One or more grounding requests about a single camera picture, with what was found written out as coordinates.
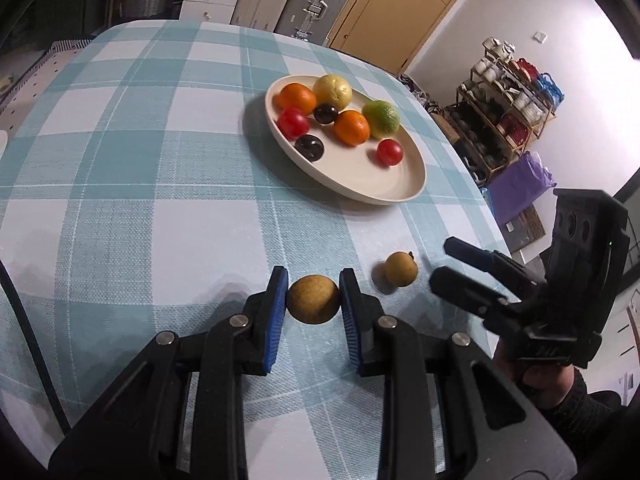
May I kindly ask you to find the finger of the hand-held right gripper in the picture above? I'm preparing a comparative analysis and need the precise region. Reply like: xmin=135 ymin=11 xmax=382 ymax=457
xmin=429 ymin=266 xmax=526 ymax=336
xmin=444 ymin=236 xmax=546 ymax=296

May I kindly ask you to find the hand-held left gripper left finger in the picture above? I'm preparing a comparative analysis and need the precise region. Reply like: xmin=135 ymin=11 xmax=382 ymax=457
xmin=47 ymin=266 xmax=291 ymax=480

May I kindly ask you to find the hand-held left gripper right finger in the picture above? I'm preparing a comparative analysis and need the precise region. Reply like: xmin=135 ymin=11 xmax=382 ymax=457
xmin=339 ymin=268 xmax=576 ymax=480

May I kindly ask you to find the round brown longan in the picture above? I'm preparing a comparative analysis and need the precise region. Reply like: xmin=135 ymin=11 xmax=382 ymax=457
xmin=286 ymin=275 xmax=342 ymax=324

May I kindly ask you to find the brown longan with stem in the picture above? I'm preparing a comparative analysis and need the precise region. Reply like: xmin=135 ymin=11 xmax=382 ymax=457
xmin=384 ymin=251 xmax=419 ymax=288

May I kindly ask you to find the cream oval plate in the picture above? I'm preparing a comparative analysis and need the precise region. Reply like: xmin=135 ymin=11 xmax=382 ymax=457
xmin=265 ymin=75 xmax=427 ymax=206

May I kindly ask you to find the red tomato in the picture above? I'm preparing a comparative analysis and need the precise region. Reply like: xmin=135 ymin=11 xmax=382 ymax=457
xmin=277 ymin=107 xmax=311 ymax=139
xmin=376 ymin=139 xmax=404 ymax=167

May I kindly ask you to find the small orange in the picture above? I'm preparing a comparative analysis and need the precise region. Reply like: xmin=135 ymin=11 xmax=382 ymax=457
xmin=333 ymin=110 xmax=371 ymax=147

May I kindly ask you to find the large orange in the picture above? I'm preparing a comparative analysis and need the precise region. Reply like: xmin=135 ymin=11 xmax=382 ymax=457
xmin=278 ymin=83 xmax=318 ymax=113

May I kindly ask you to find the person's right forearm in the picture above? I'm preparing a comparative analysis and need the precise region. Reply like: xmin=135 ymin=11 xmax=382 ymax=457
xmin=537 ymin=367 xmax=626 ymax=461

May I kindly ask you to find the person's right hand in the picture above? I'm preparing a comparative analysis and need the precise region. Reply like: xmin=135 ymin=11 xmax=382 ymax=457
xmin=492 ymin=337 xmax=576 ymax=408

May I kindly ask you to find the brown woven mat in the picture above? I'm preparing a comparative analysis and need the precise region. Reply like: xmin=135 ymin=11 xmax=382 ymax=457
xmin=505 ymin=205 xmax=546 ymax=253

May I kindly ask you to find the purple plastic bag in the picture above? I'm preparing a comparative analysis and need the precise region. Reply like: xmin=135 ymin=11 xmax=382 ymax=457
xmin=486 ymin=151 xmax=557 ymax=226

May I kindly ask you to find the wooden shoe rack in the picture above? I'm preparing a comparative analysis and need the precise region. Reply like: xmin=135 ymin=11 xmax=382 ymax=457
xmin=445 ymin=37 xmax=565 ymax=186

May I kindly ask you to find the blue checked tablecloth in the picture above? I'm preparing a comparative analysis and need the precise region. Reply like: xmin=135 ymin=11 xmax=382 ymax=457
xmin=0 ymin=20 xmax=516 ymax=480

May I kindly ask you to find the green lemon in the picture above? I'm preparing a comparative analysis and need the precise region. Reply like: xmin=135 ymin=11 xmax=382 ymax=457
xmin=362 ymin=100 xmax=401 ymax=139

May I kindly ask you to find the yellow lemon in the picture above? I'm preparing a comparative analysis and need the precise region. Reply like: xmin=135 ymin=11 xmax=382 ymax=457
xmin=313 ymin=74 xmax=353 ymax=110

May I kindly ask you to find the wooden door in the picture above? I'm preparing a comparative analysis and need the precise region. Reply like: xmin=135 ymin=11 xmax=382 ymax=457
xmin=327 ymin=0 xmax=488 ymax=76

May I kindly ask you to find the silver suitcase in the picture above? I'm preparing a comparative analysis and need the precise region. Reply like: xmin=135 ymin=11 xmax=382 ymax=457
xmin=276 ymin=0 xmax=359 ymax=43

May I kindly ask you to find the white dotted mat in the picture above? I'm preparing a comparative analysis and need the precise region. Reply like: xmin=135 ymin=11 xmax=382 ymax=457
xmin=0 ymin=39 xmax=93 ymax=121

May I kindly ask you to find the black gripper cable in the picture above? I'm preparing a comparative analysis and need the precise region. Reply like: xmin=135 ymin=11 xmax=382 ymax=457
xmin=0 ymin=260 xmax=71 ymax=433

